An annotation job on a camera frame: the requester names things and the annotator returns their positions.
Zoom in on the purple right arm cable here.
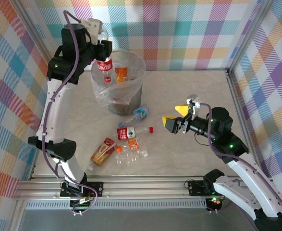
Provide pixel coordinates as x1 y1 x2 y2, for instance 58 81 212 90
199 103 282 229

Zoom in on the cola bottle red label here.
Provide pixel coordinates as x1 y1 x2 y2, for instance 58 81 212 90
97 28 114 84

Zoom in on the crushed clear bottle white cap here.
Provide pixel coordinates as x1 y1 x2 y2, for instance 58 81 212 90
115 149 148 166

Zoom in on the small bottle orange cap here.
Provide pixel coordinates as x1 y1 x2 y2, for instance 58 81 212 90
116 138 140 153

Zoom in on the long aluminium base rail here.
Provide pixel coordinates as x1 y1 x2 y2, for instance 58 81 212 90
13 175 280 201

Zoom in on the crushed bottle colourful blue label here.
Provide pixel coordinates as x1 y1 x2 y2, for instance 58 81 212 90
118 103 151 128

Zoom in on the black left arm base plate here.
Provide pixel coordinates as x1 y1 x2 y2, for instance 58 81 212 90
60 181 104 198

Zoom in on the grey slotted cable duct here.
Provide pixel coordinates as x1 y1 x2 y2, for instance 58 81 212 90
25 201 208 209

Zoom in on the wired terminal connector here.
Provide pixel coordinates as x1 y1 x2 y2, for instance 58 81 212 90
70 196 95 216

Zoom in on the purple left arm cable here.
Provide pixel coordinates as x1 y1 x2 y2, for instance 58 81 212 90
41 10 98 216

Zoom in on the grey metal mesh bin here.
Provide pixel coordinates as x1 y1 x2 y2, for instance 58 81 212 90
90 50 147 116

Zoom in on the brown tea bottle gold label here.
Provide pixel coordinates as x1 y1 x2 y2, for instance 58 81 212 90
87 137 117 172

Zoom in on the small lit controller board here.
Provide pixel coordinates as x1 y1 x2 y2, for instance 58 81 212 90
208 196 224 205

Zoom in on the orange label bottle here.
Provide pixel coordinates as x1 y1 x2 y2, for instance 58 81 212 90
114 66 129 84

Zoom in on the aluminium upright frame post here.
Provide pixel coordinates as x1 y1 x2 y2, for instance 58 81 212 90
226 0 276 75
10 0 64 75

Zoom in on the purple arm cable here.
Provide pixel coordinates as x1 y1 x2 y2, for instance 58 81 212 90
199 103 282 229
41 10 98 216

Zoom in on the aluminium table side rail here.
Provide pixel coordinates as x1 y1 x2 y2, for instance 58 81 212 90
226 69 266 180
29 71 64 181

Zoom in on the water bottle red green label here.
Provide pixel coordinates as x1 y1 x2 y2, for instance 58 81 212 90
116 126 155 141

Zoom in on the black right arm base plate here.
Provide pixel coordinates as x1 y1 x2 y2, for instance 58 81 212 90
186 178 218 197

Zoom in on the clear plastic bin liner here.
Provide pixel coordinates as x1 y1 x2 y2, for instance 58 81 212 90
90 50 147 108

